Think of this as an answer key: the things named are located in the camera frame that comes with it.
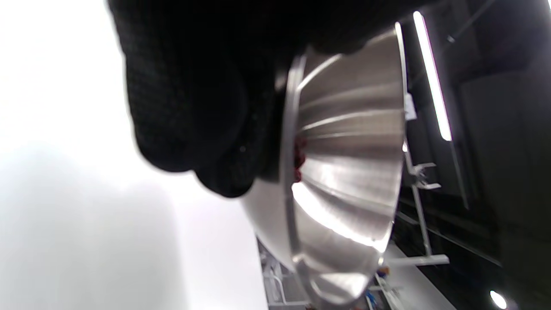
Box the long ceiling light strip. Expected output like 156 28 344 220
412 11 453 143

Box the stainless steel bowl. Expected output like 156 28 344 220
241 22 409 307

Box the pile of dark red cranberries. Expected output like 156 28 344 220
293 137 308 182

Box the person's left hand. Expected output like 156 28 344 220
108 0 431 198

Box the white metal frame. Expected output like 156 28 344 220
402 142 451 267

